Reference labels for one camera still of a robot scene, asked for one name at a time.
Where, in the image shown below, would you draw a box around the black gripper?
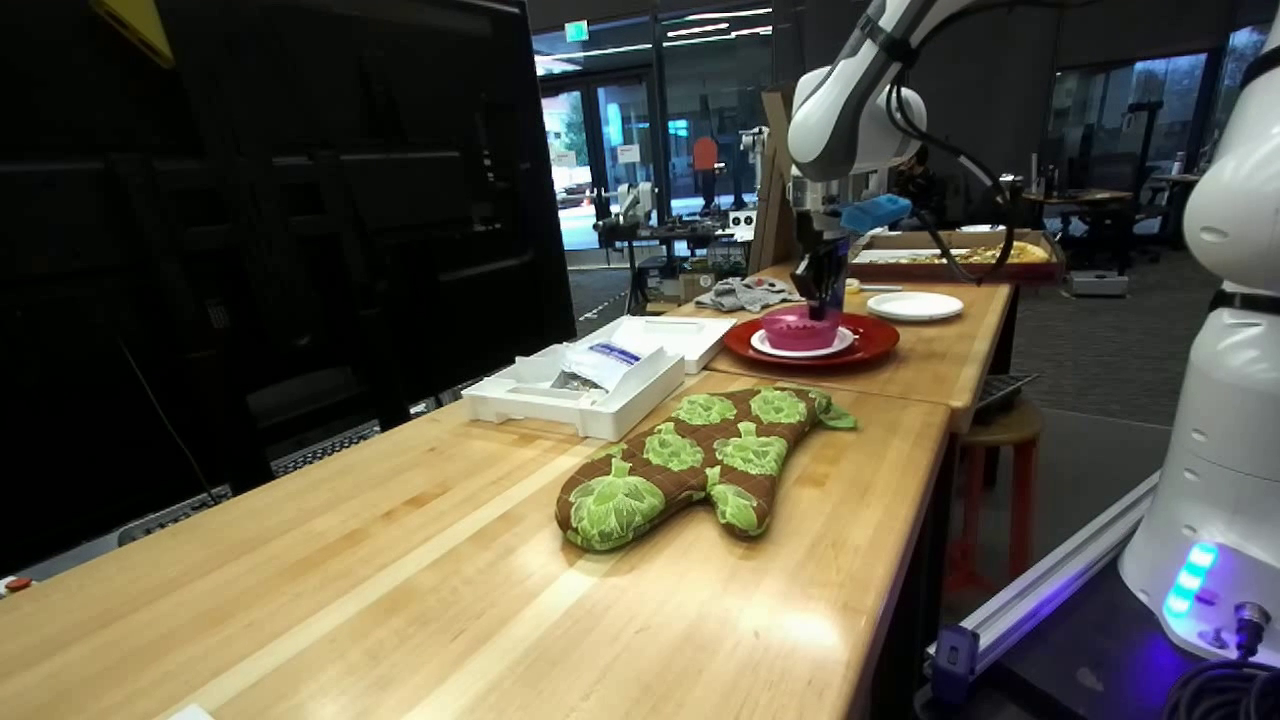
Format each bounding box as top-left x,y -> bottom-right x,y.
790,210 -> 855,325

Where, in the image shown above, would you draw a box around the red ceramic plate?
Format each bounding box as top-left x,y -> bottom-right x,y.
718,308 -> 902,375

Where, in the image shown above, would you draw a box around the gray cloth gloves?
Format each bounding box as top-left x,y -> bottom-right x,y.
687,272 -> 804,321

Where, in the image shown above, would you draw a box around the open cardboard pizza box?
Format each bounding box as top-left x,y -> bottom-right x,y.
747,88 -> 1067,287

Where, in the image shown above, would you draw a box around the rectangular pizza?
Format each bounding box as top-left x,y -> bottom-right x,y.
859,234 -> 1053,270

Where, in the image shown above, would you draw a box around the brown green artichoke oven mitt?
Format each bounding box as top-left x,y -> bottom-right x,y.
553,384 -> 863,562

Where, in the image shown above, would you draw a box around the wooden stool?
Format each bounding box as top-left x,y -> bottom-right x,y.
944,397 -> 1047,608

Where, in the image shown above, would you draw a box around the white cardboard box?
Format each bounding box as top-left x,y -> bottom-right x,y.
461,340 -> 687,444

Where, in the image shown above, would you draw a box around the large black screen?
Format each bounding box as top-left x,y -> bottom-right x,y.
0,0 -> 580,580

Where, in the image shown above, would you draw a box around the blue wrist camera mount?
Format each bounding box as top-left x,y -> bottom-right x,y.
840,189 -> 918,243

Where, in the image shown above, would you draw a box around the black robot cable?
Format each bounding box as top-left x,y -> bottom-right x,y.
851,0 -> 1034,264

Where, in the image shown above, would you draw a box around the aluminium floor rail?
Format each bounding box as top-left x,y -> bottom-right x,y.
923,468 -> 1163,707

